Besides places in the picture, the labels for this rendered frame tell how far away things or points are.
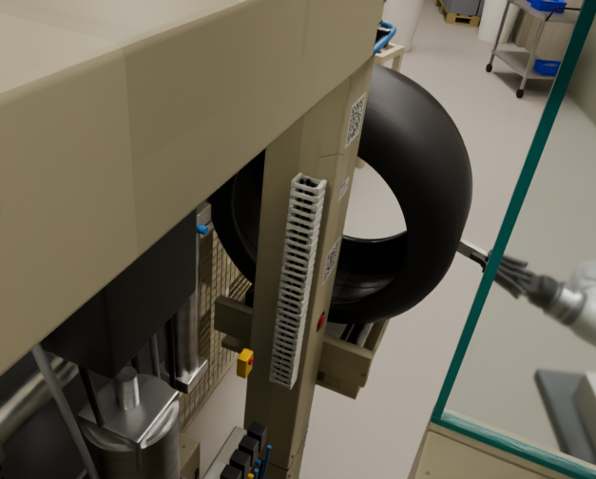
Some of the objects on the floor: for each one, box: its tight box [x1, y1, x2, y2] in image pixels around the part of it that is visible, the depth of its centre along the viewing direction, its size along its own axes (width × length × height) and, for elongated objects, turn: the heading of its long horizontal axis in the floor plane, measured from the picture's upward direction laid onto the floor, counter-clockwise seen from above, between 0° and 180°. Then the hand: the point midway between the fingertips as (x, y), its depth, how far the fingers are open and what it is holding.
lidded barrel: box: [382, 0, 424, 52], centre depth 653 cm, size 51×51×62 cm
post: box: [243, 0, 387, 479], centre depth 111 cm, size 13×13×250 cm
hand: (471, 251), depth 134 cm, fingers closed
